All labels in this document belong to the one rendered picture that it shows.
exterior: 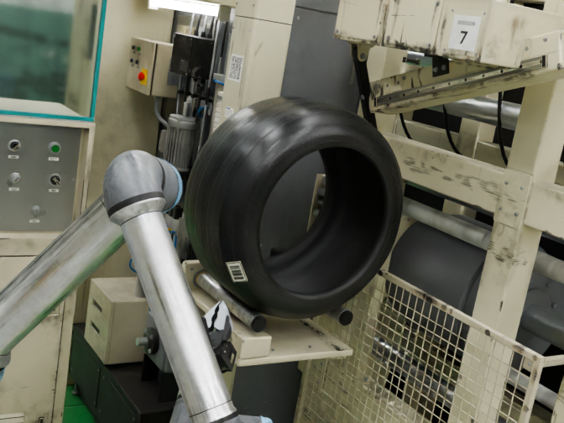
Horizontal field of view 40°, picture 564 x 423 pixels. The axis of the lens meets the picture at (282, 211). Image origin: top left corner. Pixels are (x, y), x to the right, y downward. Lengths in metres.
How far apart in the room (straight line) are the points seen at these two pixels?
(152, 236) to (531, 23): 1.04
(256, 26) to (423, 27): 0.48
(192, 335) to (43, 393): 1.30
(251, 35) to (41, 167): 0.77
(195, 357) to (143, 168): 0.38
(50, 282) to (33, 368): 0.96
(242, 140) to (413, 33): 0.52
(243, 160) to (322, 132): 0.21
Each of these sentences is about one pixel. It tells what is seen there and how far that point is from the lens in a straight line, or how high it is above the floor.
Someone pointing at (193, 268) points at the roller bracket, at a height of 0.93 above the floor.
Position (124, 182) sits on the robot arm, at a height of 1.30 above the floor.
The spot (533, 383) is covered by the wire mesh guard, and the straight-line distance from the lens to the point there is 1.97.
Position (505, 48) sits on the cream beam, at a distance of 1.95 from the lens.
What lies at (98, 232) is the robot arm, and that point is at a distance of 1.69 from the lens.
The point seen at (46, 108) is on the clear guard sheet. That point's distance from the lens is 2.45.
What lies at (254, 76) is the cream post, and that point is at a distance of 2.25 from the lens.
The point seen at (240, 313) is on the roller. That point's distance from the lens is 2.06.
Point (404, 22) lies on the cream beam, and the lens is 2.11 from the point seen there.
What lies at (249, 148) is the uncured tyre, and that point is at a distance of 1.89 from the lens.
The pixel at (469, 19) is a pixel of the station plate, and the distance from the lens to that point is 1.93.
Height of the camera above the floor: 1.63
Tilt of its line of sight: 13 degrees down
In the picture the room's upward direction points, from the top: 10 degrees clockwise
